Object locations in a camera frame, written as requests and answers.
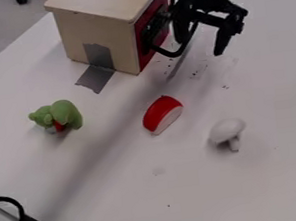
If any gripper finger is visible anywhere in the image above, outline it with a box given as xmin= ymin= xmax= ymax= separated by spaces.
xmin=208 ymin=15 xmax=249 ymax=58
xmin=169 ymin=6 xmax=198 ymax=45

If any white toy mushroom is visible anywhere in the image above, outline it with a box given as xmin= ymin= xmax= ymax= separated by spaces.
xmin=206 ymin=115 xmax=251 ymax=156

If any cream cabinet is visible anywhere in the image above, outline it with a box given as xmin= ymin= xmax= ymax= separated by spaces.
xmin=42 ymin=0 xmax=181 ymax=86

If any grey tape strip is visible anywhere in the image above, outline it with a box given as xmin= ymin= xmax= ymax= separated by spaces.
xmin=69 ymin=39 xmax=121 ymax=98

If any red drawer with black handle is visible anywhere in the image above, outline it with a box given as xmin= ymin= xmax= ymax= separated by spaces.
xmin=129 ymin=0 xmax=206 ymax=73

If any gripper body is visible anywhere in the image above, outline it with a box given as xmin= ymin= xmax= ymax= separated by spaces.
xmin=166 ymin=0 xmax=252 ymax=33

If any red toy apple slice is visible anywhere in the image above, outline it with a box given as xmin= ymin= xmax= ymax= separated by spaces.
xmin=138 ymin=92 xmax=189 ymax=138

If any green plush toy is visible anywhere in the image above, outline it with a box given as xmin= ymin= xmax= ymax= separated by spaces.
xmin=26 ymin=97 xmax=86 ymax=137

